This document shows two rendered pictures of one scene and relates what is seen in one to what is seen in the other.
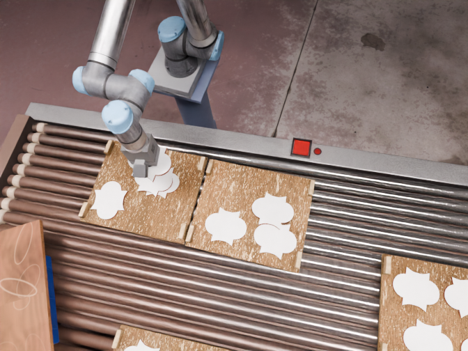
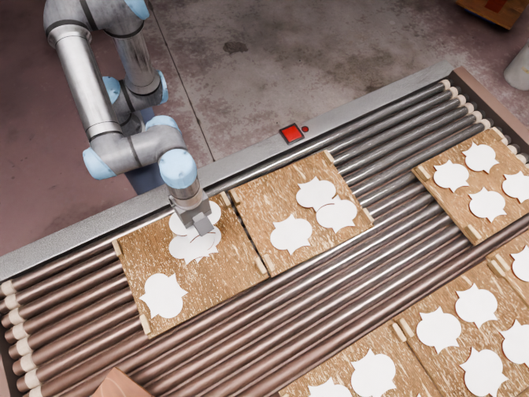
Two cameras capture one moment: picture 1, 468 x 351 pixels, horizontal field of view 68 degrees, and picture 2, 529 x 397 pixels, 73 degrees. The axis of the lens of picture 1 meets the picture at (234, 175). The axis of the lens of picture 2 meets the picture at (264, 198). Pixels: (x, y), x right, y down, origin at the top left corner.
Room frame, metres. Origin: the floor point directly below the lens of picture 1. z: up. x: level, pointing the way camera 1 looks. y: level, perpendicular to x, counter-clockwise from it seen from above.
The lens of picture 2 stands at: (0.15, 0.47, 2.09)
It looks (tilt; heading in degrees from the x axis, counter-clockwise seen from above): 64 degrees down; 305
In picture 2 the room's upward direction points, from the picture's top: 6 degrees clockwise
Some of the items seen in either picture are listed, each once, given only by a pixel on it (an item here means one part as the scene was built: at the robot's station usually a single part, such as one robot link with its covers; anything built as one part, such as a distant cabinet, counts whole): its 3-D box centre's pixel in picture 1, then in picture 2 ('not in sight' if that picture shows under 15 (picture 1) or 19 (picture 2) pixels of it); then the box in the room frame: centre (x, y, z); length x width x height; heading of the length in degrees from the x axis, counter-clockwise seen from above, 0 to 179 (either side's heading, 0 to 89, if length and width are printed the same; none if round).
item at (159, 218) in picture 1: (145, 189); (190, 258); (0.52, 0.35, 0.93); 0.41 x 0.35 x 0.02; 68
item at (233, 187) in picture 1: (251, 212); (300, 209); (0.35, -0.04, 0.93); 0.41 x 0.35 x 0.02; 67
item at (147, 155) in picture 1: (138, 154); (194, 210); (0.51, 0.28, 1.23); 0.12 x 0.09 x 0.16; 165
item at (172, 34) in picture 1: (175, 37); (109, 100); (1.09, 0.14, 1.08); 0.13 x 0.12 x 0.14; 64
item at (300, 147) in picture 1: (301, 147); (291, 134); (0.58, -0.28, 0.92); 0.06 x 0.06 x 0.01; 69
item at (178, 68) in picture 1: (179, 56); (118, 121); (1.09, 0.15, 0.97); 0.15 x 0.15 x 0.10
